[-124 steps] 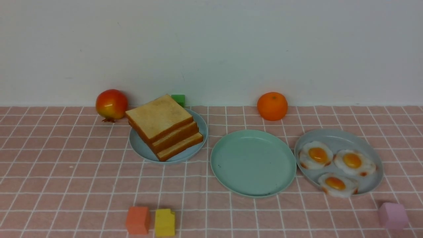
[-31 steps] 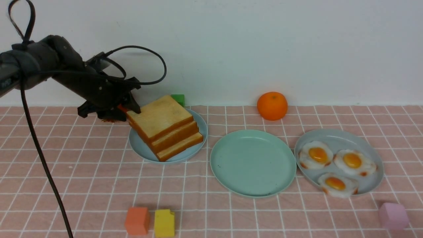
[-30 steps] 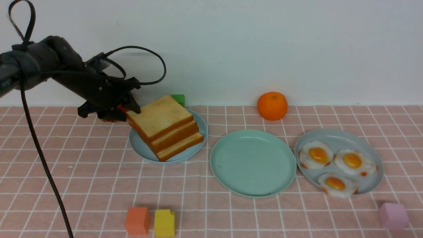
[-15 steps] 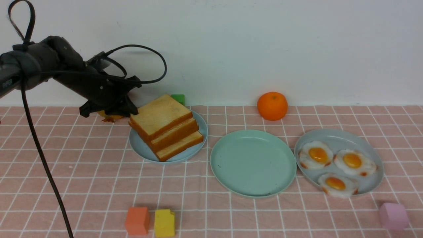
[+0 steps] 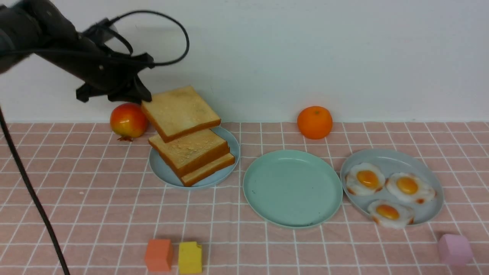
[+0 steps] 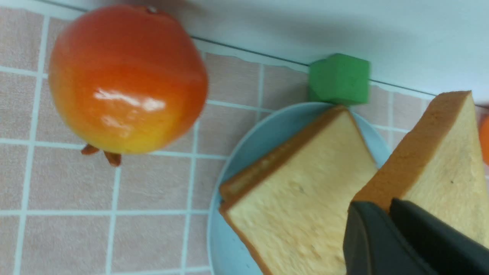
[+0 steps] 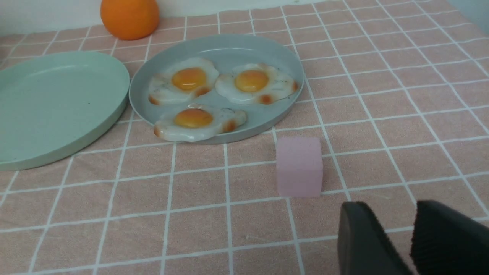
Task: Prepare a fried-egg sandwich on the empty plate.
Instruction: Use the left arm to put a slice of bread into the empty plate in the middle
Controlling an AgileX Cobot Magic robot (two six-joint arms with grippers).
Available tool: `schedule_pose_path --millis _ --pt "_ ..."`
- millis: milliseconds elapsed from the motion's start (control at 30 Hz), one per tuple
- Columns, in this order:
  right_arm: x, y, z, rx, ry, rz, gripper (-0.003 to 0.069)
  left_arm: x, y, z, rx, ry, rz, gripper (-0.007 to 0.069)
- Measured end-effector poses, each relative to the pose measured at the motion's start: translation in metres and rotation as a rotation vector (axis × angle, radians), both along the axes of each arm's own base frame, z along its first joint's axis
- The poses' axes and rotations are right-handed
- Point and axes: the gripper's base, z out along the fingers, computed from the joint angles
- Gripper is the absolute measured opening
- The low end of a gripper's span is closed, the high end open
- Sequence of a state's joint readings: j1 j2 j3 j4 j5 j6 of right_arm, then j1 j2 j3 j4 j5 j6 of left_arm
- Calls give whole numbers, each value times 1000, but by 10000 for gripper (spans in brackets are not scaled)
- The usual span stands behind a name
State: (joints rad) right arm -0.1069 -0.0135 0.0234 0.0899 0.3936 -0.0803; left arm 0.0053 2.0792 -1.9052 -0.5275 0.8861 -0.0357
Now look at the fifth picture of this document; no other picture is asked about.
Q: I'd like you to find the orange cube block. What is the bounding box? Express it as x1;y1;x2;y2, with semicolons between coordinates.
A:
144;239;173;273

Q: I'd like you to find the fried egg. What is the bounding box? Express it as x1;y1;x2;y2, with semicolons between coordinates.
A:
367;200;415;229
385;172;437;205
345;162;387;196

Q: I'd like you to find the black hanging cable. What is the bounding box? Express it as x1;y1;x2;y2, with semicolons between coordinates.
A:
0;105;71;275

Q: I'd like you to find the light blue bread plate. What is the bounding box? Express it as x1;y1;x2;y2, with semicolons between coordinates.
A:
149;127;241;190

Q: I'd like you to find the grey blue egg plate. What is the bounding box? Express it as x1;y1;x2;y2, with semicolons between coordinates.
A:
340;149;445;226

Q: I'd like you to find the green centre plate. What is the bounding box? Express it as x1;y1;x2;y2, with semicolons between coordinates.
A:
243;150;343;229

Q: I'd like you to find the red yellow pomegranate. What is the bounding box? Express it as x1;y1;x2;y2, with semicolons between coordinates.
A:
110;103;149;142

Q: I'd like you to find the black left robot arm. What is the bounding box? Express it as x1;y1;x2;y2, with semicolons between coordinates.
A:
0;0;153;104

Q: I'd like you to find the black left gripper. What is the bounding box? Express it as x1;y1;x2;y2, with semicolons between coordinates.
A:
72;42;154;104

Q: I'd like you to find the yellow notched block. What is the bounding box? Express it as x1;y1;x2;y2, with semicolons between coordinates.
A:
178;241;203;275

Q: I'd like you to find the orange fruit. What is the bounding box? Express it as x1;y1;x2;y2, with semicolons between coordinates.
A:
296;106;334;140

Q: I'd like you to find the pink block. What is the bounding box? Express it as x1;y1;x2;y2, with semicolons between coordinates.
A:
438;234;473;266

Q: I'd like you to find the toast slice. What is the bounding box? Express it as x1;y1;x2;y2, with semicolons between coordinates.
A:
141;86;221;142
179;153;235;187
148;130;235;176

